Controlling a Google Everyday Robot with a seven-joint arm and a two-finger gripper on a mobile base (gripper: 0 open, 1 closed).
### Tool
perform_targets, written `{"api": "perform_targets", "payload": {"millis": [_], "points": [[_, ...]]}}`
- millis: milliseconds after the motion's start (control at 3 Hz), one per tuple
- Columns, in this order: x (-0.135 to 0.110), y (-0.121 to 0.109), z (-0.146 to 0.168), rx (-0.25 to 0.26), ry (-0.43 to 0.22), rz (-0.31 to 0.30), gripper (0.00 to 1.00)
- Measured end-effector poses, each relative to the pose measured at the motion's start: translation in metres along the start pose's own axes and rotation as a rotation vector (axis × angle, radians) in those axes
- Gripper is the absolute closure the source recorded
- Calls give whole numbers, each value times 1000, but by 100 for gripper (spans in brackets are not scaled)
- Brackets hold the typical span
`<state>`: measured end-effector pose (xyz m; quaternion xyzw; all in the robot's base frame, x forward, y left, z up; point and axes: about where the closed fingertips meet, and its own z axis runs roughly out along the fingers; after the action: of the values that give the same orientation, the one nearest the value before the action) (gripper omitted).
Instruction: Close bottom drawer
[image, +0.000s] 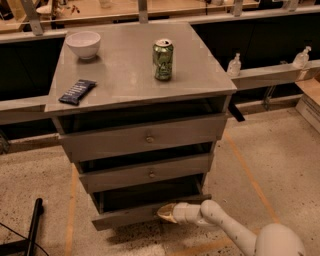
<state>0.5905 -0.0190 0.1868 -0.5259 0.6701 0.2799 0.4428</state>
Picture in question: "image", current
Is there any grey drawer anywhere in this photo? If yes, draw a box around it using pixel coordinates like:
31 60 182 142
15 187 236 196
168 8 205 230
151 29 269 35
59 114 226 162
92 174 211 231
79 153 213 193

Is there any black metal stand leg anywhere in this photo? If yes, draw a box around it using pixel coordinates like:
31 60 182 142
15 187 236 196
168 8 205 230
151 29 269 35
0 198 44 256

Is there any white ceramic bowl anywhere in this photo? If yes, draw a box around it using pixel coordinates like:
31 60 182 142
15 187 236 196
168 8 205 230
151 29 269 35
66 31 101 59

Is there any green soda can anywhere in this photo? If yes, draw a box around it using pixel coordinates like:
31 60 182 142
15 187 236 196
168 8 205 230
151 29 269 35
153 38 174 81

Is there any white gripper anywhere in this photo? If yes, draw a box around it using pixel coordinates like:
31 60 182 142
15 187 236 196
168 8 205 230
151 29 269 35
157 202 202 224

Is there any grey middle drawer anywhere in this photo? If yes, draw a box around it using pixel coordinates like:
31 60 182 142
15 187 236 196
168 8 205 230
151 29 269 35
79 153 213 193

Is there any grey metal railing beam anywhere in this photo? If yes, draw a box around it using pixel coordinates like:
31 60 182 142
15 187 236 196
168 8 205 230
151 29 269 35
231 60 320 91

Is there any grey bottom drawer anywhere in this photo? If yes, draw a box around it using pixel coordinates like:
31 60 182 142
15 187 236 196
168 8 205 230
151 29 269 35
92 174 211 231

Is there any black cable on floor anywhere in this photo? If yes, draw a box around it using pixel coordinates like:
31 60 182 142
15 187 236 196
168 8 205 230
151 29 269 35
0 221 50 256

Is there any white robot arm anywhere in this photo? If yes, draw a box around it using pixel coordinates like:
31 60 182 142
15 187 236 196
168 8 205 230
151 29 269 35
157 200 306 256

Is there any cardboard box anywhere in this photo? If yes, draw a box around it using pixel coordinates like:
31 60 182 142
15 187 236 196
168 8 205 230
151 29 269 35
296 78 320 133

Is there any grey wooden drawer cabinet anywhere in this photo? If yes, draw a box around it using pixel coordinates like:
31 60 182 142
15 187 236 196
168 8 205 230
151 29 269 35
44 22 238 214

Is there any dark blue snack bar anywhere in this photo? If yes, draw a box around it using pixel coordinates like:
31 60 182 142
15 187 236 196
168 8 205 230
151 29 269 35
59 79 96 106

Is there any clear sanitizer pump bottle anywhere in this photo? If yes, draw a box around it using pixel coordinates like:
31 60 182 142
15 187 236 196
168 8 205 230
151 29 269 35
227 53 241 77

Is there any grey top drawer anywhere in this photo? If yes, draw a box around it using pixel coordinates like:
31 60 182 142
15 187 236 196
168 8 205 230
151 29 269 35
59 114 226 162

